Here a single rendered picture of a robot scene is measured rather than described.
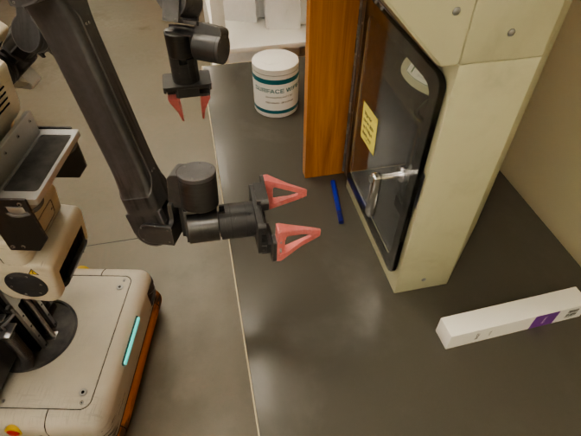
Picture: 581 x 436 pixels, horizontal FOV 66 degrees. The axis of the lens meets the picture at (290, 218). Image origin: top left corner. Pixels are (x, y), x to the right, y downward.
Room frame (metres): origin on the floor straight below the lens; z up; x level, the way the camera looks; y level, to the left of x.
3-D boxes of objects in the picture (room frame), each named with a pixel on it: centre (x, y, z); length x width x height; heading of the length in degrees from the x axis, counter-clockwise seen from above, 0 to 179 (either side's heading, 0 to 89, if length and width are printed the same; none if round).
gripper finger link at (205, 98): (0.89, 0.21, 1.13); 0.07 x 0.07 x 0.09; 12
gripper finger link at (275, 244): (0.48, 0.00, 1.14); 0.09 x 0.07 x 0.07; 101
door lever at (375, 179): (0.55, -0.15, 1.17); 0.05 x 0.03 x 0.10; 102
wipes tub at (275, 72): (1.17, 0.04, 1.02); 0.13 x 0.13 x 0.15
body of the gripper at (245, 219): (0.50, 0.08, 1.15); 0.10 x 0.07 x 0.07; 12
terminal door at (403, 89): (0.66, -0.16, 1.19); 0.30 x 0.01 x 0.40; 12
